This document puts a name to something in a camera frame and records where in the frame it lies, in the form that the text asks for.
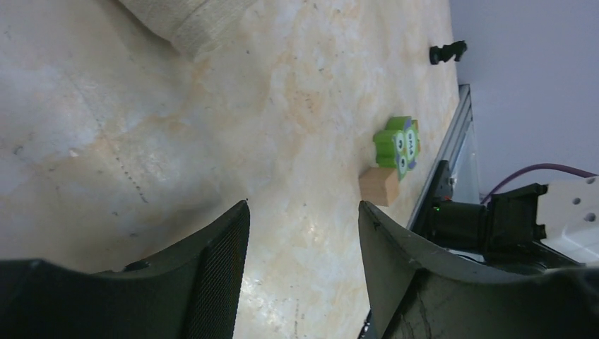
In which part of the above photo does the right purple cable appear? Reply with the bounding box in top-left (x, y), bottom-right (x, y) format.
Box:
top-left (479, 162), bottom-right (598, 207)

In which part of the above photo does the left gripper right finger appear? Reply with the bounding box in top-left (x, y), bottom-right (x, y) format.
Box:
top-left (358, 201), bottom-right (598, 338)

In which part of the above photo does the aluminium frame rail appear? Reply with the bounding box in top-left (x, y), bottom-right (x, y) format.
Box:
top-left (408, 84), bottom-right (480, 233)

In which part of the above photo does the small black screw knob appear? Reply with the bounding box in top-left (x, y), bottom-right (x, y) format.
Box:
top-left (429, 40), bottom-right (468, 65)

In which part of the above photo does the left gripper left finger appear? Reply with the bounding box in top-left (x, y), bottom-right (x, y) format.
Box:
top-left (1, 201), bottom-right (250, 338)

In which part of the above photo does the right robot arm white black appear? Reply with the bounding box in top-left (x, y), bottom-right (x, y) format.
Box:
top-left (422, 176), bottom-right (598, 275)

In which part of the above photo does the small cork piece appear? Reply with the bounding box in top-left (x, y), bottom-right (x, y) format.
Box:
top-left (359, 167), bottom-right (399, 207)

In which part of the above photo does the beige cloth napkin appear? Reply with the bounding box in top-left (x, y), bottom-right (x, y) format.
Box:
top-left (117, 0), bottom-right (259, 59)

